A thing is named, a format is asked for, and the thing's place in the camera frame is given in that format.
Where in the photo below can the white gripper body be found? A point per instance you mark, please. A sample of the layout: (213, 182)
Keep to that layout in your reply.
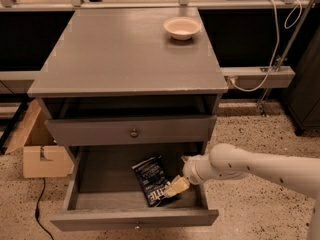
(190, 169)

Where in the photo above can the blue chip bag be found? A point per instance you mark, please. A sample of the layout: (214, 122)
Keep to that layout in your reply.
(152, 179)

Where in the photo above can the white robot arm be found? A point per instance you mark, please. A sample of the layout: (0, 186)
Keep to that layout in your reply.
(225, 161)

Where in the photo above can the closed grey upper drawer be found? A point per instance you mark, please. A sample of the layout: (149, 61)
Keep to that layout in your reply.
(122, 131)

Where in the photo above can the open grey lower drawer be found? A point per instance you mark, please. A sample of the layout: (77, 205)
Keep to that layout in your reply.
(104, 193)

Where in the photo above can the grey wooden drawer cabinet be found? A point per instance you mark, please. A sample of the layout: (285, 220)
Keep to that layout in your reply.
(120, 63)

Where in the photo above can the white paper bowl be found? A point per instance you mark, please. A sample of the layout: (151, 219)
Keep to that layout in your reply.
(182, 28)

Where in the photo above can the cardboard box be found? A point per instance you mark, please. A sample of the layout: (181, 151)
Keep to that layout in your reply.
(41, 156)

